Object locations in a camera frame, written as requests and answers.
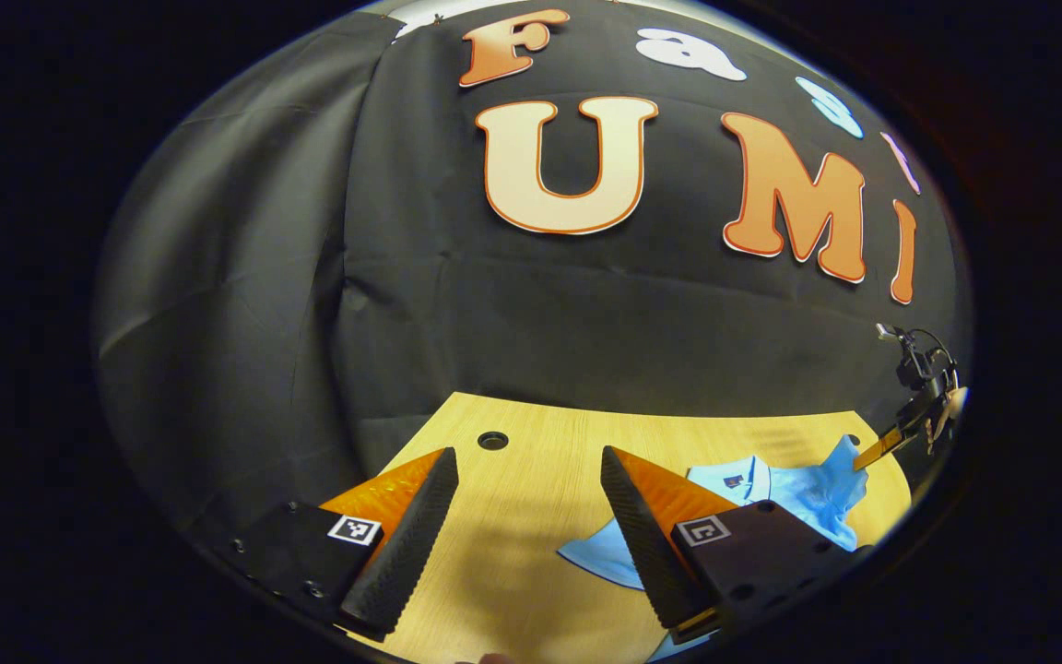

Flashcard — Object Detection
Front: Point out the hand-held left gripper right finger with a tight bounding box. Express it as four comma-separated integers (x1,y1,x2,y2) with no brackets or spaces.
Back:
599,445,875,646

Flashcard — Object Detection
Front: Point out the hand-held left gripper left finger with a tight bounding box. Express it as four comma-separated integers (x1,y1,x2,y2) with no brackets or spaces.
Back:
218,446,461,645

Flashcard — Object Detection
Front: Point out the light blue T-shirt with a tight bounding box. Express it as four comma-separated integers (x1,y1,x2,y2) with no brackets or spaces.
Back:
556,434,871,663

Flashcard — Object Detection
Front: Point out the black backdrop cloth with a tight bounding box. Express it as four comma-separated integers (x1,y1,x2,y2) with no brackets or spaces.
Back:
93,0,974,554

